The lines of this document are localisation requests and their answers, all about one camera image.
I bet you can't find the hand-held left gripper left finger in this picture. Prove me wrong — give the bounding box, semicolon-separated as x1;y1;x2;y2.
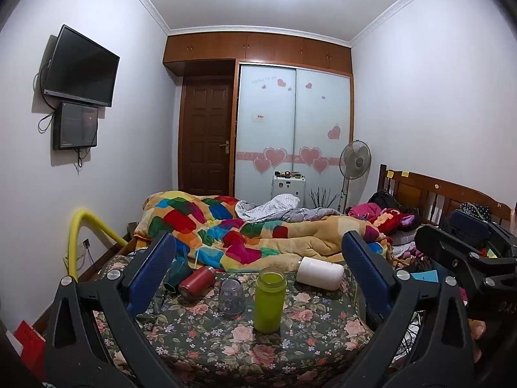
44;231;182;388

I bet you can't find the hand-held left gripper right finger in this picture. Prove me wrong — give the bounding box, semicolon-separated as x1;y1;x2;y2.
341;230;476;388

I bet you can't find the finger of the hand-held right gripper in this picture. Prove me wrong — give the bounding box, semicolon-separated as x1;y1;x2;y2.
449;209;517;251
416;224;491;287

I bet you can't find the teal cup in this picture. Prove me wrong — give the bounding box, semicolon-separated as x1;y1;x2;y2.
165;259;191;292

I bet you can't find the clear glass cup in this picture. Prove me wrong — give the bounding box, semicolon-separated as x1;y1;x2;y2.
218;278;247;318

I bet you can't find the person's right hand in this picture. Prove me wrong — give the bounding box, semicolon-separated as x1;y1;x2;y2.
468;318;486;366

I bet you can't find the dark dotted bag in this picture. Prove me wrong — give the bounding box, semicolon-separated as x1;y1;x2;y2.
459;202;492;220

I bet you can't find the teal card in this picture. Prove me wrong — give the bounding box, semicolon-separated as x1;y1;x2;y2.
409;270;438;284

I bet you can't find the white bottle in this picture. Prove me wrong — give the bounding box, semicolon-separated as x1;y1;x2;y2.
296;256;345;291

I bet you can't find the red thermos bottle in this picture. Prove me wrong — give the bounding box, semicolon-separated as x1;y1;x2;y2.
178;267;217;301

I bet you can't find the wooden headboard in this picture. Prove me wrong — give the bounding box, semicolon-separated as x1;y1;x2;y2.
377;164;514;228

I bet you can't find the red plush toy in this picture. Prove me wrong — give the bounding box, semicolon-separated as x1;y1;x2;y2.
372;208;421;236

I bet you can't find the pink clothing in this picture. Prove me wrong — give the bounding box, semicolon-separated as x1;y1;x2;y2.
348;203;383;221

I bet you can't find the black bag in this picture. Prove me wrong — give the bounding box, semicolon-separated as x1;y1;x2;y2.
368;191;399;211

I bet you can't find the bundle of black sticks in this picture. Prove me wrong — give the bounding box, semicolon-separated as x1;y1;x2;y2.
309;188;339;211

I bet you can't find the colourful patchwork blanket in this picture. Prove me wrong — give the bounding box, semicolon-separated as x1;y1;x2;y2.
133;191;393;274

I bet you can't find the green bottle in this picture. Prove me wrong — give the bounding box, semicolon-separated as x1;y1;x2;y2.
254;267;287;334

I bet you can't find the floral tablecloth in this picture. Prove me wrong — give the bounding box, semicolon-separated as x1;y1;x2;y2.
91;269;374;388

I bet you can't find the small white appliance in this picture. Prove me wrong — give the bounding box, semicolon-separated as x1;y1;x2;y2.
272;175;307;208

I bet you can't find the standing fan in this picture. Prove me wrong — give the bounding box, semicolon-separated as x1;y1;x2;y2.
338;140;373;213

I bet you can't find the grey striped cloth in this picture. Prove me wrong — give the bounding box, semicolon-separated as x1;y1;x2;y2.
235;194;344;224

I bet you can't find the red box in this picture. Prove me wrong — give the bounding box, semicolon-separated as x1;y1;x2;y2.
14;320;46;381

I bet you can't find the brown wooden door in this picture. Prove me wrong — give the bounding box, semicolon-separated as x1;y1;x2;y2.
180;76;236;197

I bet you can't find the small black monitor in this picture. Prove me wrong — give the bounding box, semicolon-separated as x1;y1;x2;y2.
52;102;100;150

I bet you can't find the wardrobe with heart stickers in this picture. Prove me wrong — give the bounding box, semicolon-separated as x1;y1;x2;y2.
233;60;355;211

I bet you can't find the wooden overhead cabinet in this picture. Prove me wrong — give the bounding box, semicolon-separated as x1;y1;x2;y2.
163;32;354;77

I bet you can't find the wooden bed frame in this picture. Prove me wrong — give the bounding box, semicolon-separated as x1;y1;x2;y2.
77;238;139;283

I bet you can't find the yellow hose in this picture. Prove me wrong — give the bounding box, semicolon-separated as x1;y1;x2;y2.
67;209;131;283

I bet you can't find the black cable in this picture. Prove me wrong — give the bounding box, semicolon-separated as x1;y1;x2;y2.
37;109;56;133

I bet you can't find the wall-mounted television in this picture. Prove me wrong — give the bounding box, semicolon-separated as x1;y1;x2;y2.
43;25;121;108

